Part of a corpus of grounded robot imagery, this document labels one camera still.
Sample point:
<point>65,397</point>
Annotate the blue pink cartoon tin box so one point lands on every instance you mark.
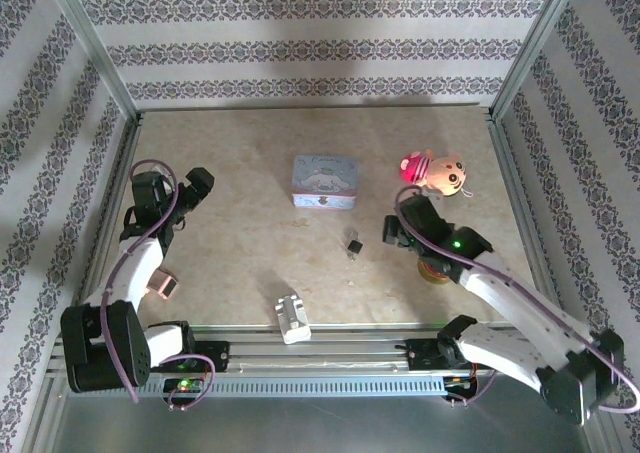
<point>325,180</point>

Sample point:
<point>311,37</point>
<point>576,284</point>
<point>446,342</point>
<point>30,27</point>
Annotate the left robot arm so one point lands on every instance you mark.
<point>135,273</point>

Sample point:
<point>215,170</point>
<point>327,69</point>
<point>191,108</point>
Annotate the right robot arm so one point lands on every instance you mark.
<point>525,313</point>

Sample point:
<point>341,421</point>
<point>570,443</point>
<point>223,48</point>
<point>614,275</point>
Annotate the round red and gold tin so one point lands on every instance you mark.
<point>429,275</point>

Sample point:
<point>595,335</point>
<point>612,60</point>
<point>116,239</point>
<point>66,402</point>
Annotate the plush doll with pink hat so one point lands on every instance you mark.
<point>445,173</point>

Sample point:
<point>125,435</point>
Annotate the small pink box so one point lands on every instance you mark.
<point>165,284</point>

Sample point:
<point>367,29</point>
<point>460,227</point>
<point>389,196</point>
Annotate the aluminium front rails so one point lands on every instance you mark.
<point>325,358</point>

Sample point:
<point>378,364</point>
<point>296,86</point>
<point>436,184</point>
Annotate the white plastic block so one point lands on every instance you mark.
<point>292,320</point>

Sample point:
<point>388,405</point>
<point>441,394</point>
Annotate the circuit board with green light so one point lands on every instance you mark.
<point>184,385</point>

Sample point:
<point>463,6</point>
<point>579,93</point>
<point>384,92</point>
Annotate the grey metal sheet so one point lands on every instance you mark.
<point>320,428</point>

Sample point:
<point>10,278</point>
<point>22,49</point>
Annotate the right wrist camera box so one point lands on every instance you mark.
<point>395,230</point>

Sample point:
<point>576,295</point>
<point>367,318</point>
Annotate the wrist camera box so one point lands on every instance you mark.
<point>201,183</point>
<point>395,230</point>

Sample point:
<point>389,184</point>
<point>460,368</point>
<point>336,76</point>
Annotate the aluminium side rail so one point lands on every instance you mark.
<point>510,173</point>
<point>117,163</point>

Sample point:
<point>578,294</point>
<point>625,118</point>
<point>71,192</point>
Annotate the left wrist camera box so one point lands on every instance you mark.
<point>201,183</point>

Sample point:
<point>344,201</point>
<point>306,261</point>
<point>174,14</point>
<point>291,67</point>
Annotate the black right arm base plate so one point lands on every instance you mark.
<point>422,358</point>

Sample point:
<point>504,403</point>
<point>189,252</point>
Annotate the aluminium corner post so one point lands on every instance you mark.
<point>532,48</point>
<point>102,58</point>

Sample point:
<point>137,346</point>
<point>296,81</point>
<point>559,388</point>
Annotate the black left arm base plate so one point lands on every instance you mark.
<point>212,355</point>

